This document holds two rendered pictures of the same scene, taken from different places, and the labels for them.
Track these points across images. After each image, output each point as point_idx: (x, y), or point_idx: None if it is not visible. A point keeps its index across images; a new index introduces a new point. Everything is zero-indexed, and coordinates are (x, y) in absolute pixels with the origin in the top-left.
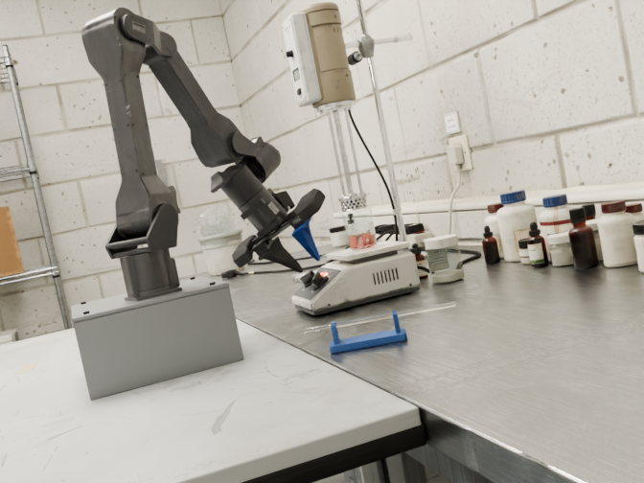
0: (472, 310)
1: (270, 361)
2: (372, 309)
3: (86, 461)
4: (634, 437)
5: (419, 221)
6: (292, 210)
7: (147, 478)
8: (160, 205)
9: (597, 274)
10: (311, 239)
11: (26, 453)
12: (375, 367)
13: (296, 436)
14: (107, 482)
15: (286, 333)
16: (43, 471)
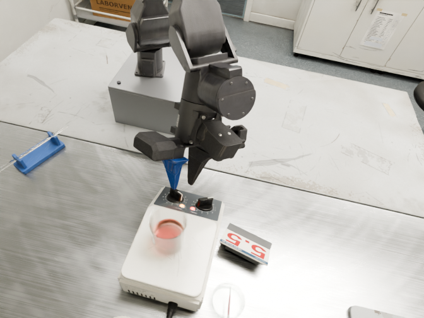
0: (2, 235)
1: (89, 123)
2: (124, 223)
3: (62, 54)
4: None
5: None
6: (174, 139)
7: (21, 55)
8: (132, 23)
9: None
10: (173, 173)
11: (99, 50)
12: (4, 131)
13: None
14: (33, 51)
15: (142, 159)
16: (71, 48)
